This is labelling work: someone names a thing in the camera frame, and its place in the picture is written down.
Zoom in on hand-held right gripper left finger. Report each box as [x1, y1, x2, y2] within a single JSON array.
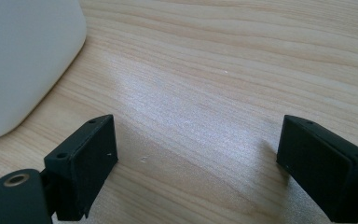
[[44, 114, 119, 221]]

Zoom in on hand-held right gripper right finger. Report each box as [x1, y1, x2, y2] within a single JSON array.
[[276, 114, 358, 224]]

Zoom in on butterfly-patterned white bowl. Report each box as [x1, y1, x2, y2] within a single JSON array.
[[0, 0, 89, 144]]

